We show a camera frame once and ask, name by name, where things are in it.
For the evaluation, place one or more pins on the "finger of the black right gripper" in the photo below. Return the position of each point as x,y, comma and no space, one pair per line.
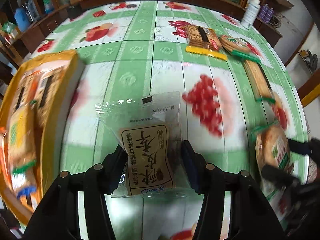
301,148
279,177

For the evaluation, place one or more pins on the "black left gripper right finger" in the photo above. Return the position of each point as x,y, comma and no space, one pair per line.
195,167

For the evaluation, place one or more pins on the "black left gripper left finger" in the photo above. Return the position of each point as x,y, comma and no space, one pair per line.
113,166

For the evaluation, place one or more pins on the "round biscuit pack green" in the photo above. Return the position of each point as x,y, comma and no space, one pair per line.
272,148

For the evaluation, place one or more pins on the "beige dried fruit snack bag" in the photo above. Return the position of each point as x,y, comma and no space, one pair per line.
149,130

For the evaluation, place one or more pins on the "yellow edged cracker pack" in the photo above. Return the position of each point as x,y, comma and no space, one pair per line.
203,41

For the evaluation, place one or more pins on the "yellow green cracker pack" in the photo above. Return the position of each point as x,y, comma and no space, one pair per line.
21,145

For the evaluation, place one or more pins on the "orange soda cracker pack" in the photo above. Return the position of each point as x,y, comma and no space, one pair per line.
4,158

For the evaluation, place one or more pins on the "long green edged cracker pack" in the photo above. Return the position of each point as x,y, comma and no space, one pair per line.
259,83

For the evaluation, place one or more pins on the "green fruit pattern tablecloth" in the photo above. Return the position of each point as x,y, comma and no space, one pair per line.
134,49

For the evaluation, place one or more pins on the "yellow cardboard snack box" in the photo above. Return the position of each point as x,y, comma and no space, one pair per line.
48,139

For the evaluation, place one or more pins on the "brown cracker pack barcode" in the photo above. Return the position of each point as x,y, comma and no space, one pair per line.
25,91

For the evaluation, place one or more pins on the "white spray bottle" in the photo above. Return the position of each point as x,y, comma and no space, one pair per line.
250,14

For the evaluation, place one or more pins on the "green plastic bottle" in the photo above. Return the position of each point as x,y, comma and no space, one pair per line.
48,6

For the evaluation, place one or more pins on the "green snack bag on cabinet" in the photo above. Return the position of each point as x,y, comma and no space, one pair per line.
8,27

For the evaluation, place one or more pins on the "blue thermos jug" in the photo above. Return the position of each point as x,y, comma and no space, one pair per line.
21,19

